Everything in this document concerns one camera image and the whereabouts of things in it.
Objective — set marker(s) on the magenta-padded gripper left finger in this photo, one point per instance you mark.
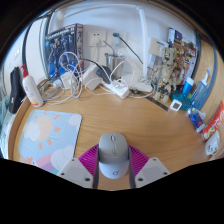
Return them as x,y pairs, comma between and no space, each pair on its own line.
75,170

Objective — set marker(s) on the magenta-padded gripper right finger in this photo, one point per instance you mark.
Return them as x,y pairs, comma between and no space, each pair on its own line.
151,170

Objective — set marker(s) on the grey computer mouse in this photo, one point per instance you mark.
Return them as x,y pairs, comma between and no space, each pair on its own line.
113,156

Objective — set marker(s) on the pastel sun print mouse pad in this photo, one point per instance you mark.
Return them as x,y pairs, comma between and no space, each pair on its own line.
46,136

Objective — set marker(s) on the white mug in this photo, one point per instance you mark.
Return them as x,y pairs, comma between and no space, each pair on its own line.
213,145

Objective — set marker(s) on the black ruler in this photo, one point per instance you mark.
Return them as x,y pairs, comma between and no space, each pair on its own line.
157,103

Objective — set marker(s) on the blue snack packet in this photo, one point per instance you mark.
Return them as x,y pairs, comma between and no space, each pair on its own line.
197,120

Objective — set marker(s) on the small white square clock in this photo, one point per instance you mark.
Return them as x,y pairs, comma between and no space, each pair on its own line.
175,105

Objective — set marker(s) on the red chip can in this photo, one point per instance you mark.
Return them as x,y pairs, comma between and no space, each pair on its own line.
213,125

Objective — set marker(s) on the teal round bowl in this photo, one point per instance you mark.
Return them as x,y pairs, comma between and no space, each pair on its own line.
180,99

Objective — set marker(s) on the teal blanket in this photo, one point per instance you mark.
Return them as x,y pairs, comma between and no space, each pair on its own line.
3,126

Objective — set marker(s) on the white power strip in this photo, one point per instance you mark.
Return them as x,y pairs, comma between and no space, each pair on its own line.
118,88

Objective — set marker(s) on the white charger block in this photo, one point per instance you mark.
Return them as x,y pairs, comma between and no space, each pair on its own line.
68,80

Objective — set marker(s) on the white lotion bottle red pump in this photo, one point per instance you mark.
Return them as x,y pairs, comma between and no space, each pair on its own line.
32,90

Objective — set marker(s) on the blue spray bottle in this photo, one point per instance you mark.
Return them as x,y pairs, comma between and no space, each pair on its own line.
200,91

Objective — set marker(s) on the large white power adapter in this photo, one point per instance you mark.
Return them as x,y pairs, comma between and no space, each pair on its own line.
90,77

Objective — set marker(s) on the black bag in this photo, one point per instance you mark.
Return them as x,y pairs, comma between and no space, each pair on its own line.
16,90

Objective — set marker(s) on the steel cup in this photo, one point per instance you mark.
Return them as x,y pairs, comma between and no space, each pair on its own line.
115,65

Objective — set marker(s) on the robot model kit box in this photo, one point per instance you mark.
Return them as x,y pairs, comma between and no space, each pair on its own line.
61,43

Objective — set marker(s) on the colourful picture box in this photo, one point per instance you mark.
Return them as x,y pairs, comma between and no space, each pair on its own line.
185,46

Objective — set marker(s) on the white wall socket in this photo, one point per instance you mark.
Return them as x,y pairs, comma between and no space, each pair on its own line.
97,38

